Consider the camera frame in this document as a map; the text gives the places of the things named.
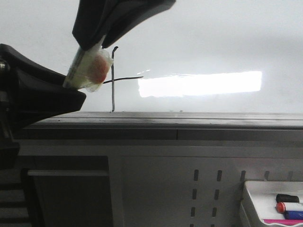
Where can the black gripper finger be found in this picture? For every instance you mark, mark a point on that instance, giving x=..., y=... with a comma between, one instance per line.
x=129, y=13
x=95, y=18
x=34, y=92

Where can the taped orange magnet wrap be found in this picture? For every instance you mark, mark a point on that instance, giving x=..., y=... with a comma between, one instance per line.
x=97, y=72

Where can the white black whiteboard marker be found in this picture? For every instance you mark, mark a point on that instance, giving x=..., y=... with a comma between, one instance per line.
x=81, y=62

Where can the grey whiteboard ledge tray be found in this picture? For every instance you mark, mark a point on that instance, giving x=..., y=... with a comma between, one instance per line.
x=167, y=126

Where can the white marker tray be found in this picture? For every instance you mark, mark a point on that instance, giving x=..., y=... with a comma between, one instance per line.
x=259, y=201

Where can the black capped marker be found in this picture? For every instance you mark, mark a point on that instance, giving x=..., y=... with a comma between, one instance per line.
x=287, y=198

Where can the red capped marker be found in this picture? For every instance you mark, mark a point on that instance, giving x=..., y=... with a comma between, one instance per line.
x=282, y=207

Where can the blue capped marker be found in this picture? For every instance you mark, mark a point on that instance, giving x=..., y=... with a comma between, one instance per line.
x=293, y=215

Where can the pink white eraser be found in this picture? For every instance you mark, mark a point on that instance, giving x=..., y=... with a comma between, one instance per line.
x=286, y=222

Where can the dark chair frame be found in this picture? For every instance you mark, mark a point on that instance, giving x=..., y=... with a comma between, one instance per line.
x=56, y=191

